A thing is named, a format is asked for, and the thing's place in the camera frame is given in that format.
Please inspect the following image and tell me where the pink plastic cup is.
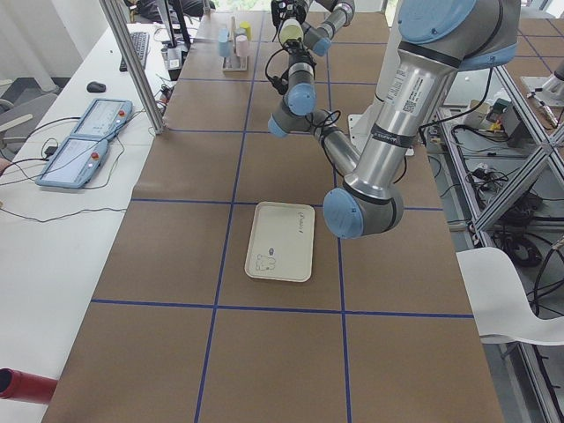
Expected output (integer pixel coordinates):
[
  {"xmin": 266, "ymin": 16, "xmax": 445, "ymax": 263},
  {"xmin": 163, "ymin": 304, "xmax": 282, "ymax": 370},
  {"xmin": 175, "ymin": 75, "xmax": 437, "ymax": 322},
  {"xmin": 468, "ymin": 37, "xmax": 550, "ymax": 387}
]
[{"xmin": 235, "ymin": 34, "xmax": 250, "ymax": 58}]

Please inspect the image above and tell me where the upper teach pendant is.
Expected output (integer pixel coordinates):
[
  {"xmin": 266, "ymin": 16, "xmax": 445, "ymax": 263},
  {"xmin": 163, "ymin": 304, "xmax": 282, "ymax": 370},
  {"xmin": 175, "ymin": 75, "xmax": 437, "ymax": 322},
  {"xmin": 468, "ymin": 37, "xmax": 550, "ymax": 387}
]
[{"xmin": 70, "ymin": 98, "xmax": 133, "ymax": 140}]

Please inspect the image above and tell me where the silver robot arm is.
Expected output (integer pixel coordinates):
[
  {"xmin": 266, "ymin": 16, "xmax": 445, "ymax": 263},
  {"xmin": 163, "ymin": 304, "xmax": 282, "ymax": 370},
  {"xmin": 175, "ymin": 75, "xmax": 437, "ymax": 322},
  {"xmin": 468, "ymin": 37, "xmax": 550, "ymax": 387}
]
[
  {"xmin": 268, "ymin": 1, "xmax": 521, "ymax": 239},
  {"xmin": 271, "ymin": 0, "xmax": 355, "ymax": 56}
]

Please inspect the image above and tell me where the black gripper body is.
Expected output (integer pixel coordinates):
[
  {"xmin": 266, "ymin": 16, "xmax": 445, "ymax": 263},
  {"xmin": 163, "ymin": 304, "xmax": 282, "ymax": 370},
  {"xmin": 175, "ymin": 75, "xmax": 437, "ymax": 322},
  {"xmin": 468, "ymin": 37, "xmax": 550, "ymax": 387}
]
[
  {"xmin": 286, "ymin": 44, "xmax": 316, "ymax": 71},
  {"xmin": 271, "ymin": 0, "xmax": 308, "ymax": 26}
]

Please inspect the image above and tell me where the pale green cup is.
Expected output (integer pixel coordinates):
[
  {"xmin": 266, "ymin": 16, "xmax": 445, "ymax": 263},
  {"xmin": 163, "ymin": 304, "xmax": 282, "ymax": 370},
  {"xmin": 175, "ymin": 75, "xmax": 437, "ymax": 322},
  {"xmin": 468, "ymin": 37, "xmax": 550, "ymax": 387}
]
[{"xmin": 279, "ymin": 18, "xmax": 303, "ymax": 44}]

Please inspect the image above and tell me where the cream plastic tray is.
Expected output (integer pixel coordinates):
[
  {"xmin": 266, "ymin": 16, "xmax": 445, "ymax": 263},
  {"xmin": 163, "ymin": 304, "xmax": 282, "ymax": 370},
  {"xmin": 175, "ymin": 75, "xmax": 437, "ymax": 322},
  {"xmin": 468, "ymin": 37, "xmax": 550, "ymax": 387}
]
[{"xmin": 244, "ymin": 202, "xmax": 315, "ymax": 283}]

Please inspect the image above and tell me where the aluminium frame post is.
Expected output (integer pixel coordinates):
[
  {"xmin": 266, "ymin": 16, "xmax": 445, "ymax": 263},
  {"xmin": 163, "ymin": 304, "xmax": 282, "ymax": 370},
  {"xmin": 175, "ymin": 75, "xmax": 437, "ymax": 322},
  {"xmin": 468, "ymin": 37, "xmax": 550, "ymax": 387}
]
[{"xmin": 99, "ymin": 0, "xmax": 165, "ymax": 135}]

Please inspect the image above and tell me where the lower teach pendant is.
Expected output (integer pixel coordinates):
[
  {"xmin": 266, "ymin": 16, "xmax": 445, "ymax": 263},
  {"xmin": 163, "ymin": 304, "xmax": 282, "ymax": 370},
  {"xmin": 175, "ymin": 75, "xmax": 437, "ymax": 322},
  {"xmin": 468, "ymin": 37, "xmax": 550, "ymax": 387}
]
[{"xmin": 35, "ymin": 136, "xmax": 108, "ymax": 189}]

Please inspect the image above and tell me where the teach pendant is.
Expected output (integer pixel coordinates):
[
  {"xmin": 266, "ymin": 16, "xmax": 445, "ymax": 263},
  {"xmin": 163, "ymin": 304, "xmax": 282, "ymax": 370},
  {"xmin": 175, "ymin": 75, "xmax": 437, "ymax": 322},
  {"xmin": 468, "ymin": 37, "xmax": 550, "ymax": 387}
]
[
  {"xmin": 70, "ymin": 98, "xmax": 133, "ymax": 140},
  {"xmin": 35, "ymin": 136, "xmax": 108, "ymax": 189}
]

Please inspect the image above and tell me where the white wire cup rack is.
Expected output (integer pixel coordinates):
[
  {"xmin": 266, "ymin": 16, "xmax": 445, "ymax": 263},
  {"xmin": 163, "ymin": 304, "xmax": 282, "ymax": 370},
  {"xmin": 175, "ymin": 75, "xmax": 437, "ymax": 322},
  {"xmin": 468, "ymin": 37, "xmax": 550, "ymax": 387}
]
[{"xmin": 218, "ymin": 16, "xmax": 249, "ymax": 72}]

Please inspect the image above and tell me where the yellow plastic cup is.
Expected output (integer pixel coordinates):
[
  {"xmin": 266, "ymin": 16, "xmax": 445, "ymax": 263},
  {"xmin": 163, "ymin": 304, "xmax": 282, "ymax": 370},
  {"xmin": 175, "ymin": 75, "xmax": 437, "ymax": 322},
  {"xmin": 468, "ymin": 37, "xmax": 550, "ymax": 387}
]
[{"xmin": 239, "ymin": 21, "xmax": 252, "ymax": 41}]

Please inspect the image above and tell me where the light blue cup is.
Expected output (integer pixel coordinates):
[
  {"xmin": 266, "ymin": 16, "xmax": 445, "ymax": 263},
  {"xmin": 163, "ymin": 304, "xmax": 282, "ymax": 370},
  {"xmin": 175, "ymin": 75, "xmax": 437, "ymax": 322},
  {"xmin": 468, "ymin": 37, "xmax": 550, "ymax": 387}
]
[
  {"xmin": 218, "ymin": 33, "xmax": 231, "ymax": 58},
  {"xmin": 219, "ymin": 27, "xmax": 229, "ymax": 39}
]

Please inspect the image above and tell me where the red cylinder tube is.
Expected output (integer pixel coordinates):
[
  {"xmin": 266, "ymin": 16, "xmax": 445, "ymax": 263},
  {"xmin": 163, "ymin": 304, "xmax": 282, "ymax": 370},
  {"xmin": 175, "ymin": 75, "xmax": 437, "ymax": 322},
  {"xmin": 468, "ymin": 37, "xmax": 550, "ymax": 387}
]
[{"xmin": 1, "ymin": 368, "xmax": 58, "ymax": 404}]

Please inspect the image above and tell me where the black computer mouse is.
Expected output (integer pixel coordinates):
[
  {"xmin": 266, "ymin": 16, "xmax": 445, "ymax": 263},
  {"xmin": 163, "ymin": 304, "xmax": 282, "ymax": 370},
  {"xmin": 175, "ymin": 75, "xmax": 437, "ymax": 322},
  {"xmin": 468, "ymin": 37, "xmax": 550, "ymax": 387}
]
[{"xmin": 86, "ymin": 81, "xmax": 107, "ymax": 93}]

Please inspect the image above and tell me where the black keyboard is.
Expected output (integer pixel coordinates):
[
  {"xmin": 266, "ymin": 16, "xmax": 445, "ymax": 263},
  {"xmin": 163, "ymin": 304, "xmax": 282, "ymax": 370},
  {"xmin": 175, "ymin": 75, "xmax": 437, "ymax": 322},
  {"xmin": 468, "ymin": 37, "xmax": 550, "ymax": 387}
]
[{"xmin": 130, "ymin": 32, "xmax": 150, "ymax": 70}]

